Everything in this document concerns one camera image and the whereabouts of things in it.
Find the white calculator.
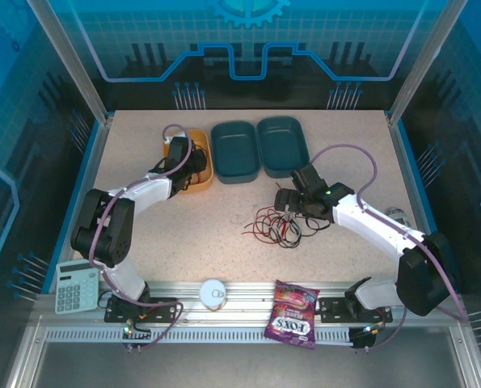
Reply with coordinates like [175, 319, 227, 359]
[54, 259, 100, 315]

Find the blue printed back panel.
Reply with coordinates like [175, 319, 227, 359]
[48, 0, 455, 112]

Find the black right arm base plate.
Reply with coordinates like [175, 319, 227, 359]
[318, 297, 394, 324]

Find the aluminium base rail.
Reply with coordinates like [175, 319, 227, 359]
[33, 280, 467, 329]

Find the small black controller board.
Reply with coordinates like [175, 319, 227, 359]
[349, 323, 378, 353]
[121, 321, 152, 353]

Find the orange plastic bin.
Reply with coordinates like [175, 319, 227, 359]
[162, 128, 215, 194]

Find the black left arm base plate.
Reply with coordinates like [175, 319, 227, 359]
[103, 296, 179, 324]

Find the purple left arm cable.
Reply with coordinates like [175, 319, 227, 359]
[92, 123, 195, 351]

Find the teal plastic bin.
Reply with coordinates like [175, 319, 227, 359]
[210, 120, 261, 186]
[255, 116, 310, 179]

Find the purple Fox's candy bag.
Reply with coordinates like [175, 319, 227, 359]
[263, 279, 321, 351]

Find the white slotted cable duct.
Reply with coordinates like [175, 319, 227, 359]
[45, 327, 354, 344]

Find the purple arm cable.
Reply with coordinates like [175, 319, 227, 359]
[92, 123, 195, 351]
[306, 144, 467, 352]

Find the aluminium frame post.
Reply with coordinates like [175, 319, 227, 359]
[387, 0, 467, 124]
[25, 0, 114, 124]

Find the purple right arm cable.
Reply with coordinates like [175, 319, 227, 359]
[306, 144, 467, 352]

